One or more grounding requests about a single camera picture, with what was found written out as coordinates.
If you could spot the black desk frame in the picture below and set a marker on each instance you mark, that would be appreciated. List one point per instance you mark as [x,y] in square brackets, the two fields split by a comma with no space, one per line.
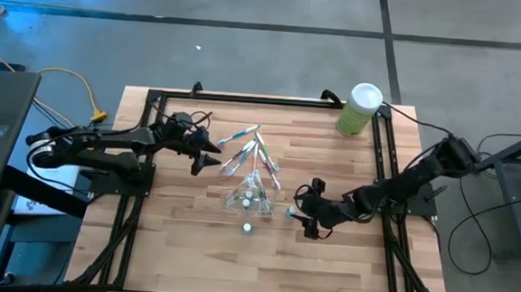
[509,152]

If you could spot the white booklet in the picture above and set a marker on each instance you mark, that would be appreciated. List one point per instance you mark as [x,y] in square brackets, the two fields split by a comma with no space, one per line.
[59,181]

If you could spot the black aluminium table frame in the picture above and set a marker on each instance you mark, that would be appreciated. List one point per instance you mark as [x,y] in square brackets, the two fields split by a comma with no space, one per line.
[245,99]

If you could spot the dark grey monitor panel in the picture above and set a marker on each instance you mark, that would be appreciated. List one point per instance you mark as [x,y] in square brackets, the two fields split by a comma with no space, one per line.
[0,112]

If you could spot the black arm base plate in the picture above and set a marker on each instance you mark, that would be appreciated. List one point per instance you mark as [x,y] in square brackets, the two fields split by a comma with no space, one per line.
[117,185]
[420,203]

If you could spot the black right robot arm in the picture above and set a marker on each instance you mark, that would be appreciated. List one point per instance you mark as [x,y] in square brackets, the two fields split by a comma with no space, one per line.
[403,184]

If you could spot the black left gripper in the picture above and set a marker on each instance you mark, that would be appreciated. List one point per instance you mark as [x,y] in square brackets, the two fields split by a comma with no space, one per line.
[177,134]

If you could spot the green wipes canister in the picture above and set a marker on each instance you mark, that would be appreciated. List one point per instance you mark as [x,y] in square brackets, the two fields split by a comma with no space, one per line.
[358,111]

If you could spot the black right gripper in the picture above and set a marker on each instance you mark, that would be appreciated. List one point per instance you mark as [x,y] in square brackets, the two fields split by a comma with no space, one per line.
[331,211]

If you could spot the black support beam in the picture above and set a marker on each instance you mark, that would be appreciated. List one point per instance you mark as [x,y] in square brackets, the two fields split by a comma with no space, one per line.
[45,191]

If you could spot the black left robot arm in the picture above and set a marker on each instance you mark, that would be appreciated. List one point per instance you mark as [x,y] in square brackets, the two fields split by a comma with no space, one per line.
[98,138]

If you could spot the orange white toothbrush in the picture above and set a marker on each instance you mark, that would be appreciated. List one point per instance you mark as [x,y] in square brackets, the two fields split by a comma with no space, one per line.
[255,157]
[238,191]

